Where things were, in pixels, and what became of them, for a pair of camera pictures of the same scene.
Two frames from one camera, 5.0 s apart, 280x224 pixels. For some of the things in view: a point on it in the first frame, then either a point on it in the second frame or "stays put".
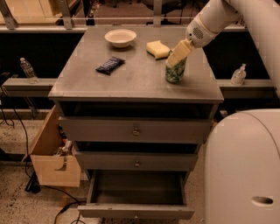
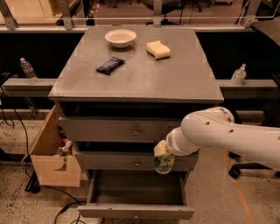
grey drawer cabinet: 136,99 stays put
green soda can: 175,74 to 164,164
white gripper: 199,34 to 171,143
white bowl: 121,38 stays put
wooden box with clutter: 54,157 stays put
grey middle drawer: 102,160 stays put
